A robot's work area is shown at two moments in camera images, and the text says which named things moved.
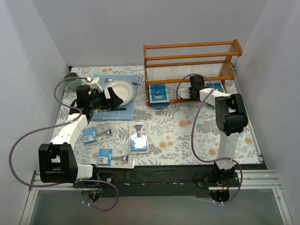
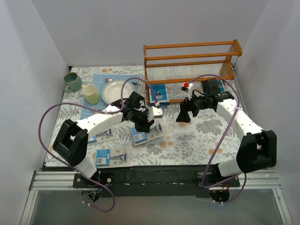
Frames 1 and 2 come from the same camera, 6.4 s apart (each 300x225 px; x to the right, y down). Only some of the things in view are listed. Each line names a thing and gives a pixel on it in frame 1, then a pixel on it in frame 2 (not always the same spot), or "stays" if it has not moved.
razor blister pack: (101, 133) stays
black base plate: (152, 181) stays
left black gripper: (108, 101) -> (142, 119)
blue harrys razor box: (158, 95) stays
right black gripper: (191, 92) -> (187, 106)
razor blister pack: (138, 137) -> (139, 138)
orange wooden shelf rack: (189, 62) stays
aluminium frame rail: (251, 179) stays
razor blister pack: (118, 158) stays
